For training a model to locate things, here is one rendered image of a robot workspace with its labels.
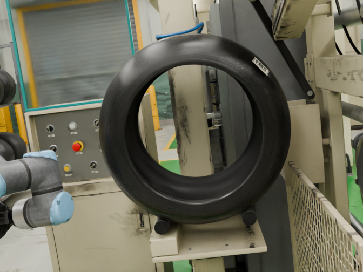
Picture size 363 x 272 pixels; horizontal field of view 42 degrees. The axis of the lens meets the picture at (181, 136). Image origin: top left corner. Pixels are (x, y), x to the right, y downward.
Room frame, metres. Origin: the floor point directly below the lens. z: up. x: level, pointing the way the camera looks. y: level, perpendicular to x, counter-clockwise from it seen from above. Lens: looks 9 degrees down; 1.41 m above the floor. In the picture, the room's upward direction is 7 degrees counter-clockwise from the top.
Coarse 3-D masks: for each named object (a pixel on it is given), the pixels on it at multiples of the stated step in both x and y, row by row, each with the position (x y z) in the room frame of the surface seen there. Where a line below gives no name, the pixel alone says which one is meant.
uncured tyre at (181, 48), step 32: (128, 64) 1.42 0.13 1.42; (160, 64) 1.37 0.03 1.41; (192, 64) 1.37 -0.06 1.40; (224, 64) 1.36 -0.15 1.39; (128, 96) 1.38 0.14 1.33; (256, 96) 1.36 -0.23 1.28; (128, 128) 1.67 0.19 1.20; (256, 128) 1.64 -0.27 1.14; (288, 128) 1.39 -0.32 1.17; (128, 160) 1.38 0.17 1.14; (256, 160) 1.63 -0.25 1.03; (128, 192) 1.41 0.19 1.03; (160, 192) 1.39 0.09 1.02; (192, 192) 1.65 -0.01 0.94; (224, 192) 1.62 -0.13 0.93; (256, 192) 1.37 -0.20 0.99; (192, 224) 1.42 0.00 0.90
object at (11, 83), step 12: (0, 48) 6.04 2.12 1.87; (12, 48) 6.02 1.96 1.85; (0, 72) 5.74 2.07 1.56; (0, 84) 5.42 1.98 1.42; (12, 84) 5.81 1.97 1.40; (0, 96) 5.41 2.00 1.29; (12, 96) 5.84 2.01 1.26; (24, 108) 6.02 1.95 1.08; (24, 120) 6.02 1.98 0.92; (0, 132) 5.86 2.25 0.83; (0, 144) 5.33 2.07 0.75; (12, 144) 5.68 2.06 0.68; (24, 144) 5.85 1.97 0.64; (12, 156) 5.42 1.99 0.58
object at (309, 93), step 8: (256, 0) 1.70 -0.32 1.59; (256, 8) 1.70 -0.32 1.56; (264, 16) 1.70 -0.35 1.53; (264, 24) 1.70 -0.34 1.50; (272, 32) 1.70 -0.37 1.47; (280, 40) 1.69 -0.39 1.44; (280, 48) 1.69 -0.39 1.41; (288, 56) 1.69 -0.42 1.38; (288, 64) 1.69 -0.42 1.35; (296, 64) 1.69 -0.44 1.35; (296, 72) 1.69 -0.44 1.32; (304, 80) 1.69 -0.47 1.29; (304, 88) 1.69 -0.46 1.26; (312, 96) 1.69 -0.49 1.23
